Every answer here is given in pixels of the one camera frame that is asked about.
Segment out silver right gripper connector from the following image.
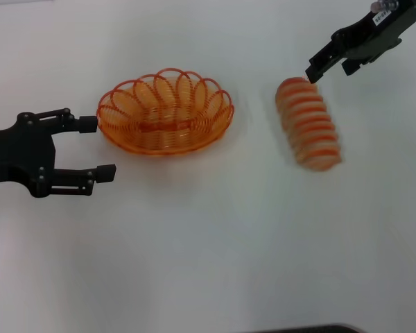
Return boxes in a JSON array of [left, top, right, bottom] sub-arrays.
[[370, 0, 400, 12]]

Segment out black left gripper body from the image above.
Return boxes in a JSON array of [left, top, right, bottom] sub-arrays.
[[0, 112, 58, 198]]

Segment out dark rounded robot base edge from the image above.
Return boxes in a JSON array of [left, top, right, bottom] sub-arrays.
[[254, 323, 363, 333]]

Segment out sliced bread loaf toy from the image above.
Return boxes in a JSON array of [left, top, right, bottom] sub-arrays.
[[275, 76, 343, 171]]

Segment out orange wire basket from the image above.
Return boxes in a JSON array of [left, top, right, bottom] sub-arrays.
[[96, 68, 235, 157]]

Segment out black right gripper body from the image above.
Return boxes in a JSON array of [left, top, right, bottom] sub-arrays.
[[332, 0, 416, 63]]

